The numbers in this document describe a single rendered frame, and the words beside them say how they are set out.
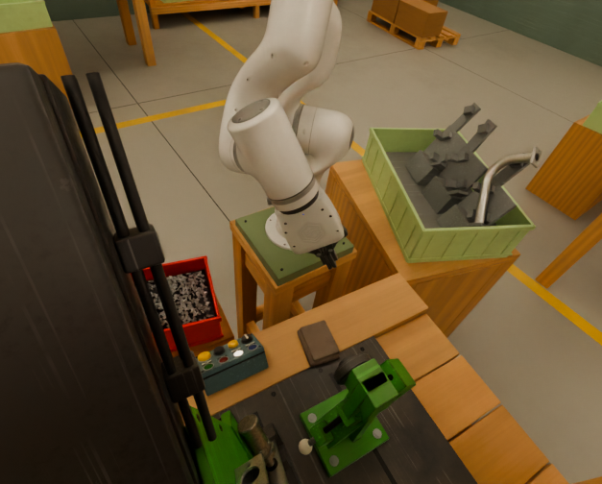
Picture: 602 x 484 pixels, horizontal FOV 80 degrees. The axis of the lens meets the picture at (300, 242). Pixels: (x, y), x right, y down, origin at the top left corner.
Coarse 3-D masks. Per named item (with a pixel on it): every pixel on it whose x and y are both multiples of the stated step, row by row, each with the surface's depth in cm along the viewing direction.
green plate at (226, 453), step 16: (224, 432) 51; (192, 448) 42; (208, 448) 42; (224, 448) 47; (240, 448) 56; (208, 464) 39; (224, 464) 44; (240, 464) 51; (208, 480) 38; (224, 480) 41
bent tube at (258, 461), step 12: (276, 444) 68; (276, 456) 64; (240, 468) 47; (252, 468) 46; (264, 468) 45; (276, 468) 61; (240, 480) 45; (252, 480) 46; (264, 480) 43; (276, 480) 59
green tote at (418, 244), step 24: (384, 144) 160; (408, 144) 162; (384, 168) 141; (384, 192) 142; (408, 216) 123; (504, 216) 133; (408, 240) 124; (432, 240) 118; (456, 240) 120; (480, 240) 123; (504, 240) 125
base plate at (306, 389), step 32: (352, 352) 90; (384, 352) 91; (288, 384) 83; (320, 384) 84; (256, 416) 77; (288, 416) 78; (384, 416) 80; (416, 416) 81; (288, 448) 74; (384, 448) 76; (416, 448) 76; (448, 448) 77; (320, 480) 71; (352, 480) 71; (384, 480) 72; (416, 480) 73; (448, 480) 73
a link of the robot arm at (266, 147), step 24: (240, 120) 49; (264, 120) 47; (288, 120) 51; (240, 144) 50; (264, 144) 49; (288, 144) 51; (240, 168) 57; (264, 168) 52; (288, 168) 52; (288, 192) 54
